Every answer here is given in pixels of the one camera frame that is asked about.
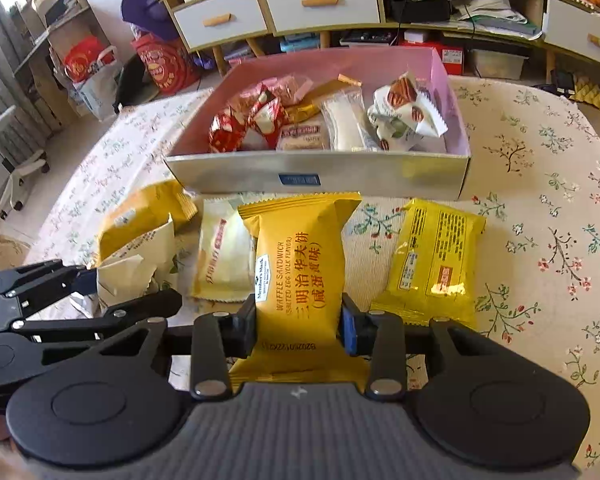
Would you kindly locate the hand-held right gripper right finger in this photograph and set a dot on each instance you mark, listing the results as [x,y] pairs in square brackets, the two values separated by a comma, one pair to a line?
[351,327]

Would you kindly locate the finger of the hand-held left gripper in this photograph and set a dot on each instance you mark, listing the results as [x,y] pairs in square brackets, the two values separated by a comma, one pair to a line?
[130,307]
[55,280]

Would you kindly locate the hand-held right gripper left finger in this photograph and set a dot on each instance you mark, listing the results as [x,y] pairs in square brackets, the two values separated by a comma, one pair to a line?
[245,330]

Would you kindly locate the beige paper snack packet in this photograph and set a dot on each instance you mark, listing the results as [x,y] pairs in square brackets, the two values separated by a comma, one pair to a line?
[140,270]

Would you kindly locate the yellow waffle packet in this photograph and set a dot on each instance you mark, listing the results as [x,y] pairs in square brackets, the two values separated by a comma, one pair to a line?
[300,270]
[430,260]
[140,215]

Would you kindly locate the pink-lined cardboard box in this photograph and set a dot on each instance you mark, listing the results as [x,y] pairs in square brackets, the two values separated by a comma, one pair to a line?
[380,172]

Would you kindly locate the brown-label clear snack packet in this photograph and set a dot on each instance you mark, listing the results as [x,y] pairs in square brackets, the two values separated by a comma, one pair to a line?
[302,137]

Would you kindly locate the small red candy packet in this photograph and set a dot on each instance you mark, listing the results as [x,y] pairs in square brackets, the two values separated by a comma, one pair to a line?
[265,112]
[225,132]

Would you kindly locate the clear packet white pastry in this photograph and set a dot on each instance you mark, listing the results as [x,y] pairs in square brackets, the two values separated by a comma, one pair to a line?
[345,120]

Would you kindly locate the gold bar snack packet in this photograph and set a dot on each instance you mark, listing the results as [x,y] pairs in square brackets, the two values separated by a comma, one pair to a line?
[302,111]

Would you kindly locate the pink-print clear snack packet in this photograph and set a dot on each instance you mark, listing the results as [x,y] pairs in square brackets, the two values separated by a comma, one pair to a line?
[287,89]

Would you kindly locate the brown paper bag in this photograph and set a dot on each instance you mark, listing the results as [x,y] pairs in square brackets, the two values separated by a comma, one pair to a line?
[7,252]

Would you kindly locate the cream snack packet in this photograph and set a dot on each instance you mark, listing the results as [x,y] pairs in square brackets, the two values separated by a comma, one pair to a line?
[225,255]

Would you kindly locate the grey office chair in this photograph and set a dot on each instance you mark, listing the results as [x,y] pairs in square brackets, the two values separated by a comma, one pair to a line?
[10,155]

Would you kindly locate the white paper bag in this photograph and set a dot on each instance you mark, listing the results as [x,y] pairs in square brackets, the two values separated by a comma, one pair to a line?
[97,95]

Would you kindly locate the white nut-print snack packet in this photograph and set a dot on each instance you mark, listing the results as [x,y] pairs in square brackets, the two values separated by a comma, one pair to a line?
[390,137]
[405,102]

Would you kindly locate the black chair back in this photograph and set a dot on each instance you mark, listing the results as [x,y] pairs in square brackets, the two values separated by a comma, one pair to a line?
[127,82]

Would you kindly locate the red gift bag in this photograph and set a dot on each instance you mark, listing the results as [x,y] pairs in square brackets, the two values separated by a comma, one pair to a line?
[87,62]
[167,67]

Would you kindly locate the red shoe box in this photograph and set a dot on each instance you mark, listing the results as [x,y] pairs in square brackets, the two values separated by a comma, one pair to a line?
[450,60]

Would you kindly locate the purple hat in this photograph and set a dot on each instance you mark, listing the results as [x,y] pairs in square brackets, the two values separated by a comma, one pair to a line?
[147,10]

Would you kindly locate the white drawer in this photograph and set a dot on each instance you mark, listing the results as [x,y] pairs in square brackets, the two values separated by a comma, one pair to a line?
[580,35]
[220,22]
[322,2]

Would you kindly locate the clear storage bin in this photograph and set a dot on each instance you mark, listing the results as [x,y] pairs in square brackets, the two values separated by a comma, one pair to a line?
[497,65]

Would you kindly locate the black bag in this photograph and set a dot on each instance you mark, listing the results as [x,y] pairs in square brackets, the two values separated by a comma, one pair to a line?
[420,5]

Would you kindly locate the yellow zigzag packet stack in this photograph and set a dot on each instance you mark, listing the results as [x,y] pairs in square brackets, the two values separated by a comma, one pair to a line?
[595,96]

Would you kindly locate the stack of papers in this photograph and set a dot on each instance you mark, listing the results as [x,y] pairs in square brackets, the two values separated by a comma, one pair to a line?
[495,15]

